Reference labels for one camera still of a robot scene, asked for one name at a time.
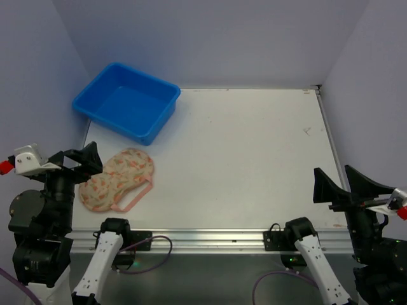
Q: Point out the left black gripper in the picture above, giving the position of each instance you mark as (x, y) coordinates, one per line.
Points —
(63, 171)

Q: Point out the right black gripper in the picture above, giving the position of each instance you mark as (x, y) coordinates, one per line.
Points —
(350, 206)

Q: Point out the floral pink laundry bag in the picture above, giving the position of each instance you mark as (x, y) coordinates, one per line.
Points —
(126, 178)

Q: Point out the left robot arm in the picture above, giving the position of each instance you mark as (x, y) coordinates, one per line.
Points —
(41, 221)

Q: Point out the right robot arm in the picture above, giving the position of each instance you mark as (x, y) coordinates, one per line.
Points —
(380, 280)

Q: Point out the blue plastic bin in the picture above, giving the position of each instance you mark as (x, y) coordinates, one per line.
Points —
(129, 102)

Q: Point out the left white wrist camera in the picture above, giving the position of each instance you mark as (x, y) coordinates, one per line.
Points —
(27, 161)

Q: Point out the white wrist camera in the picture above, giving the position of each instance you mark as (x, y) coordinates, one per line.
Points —
(395, 205)
(27, 161)

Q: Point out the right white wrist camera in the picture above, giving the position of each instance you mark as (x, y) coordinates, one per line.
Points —
(395, 205)

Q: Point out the aluminium mounting rail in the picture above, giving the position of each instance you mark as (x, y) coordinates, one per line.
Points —
(216, 241)

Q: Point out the right black base bracket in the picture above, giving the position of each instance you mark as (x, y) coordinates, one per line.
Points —
(275, 240)

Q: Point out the black base bracket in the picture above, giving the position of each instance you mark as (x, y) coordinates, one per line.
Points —
(275, 240)
(125, 260)

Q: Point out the left black base bracket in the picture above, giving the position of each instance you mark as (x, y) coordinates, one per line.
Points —
(125, 260)

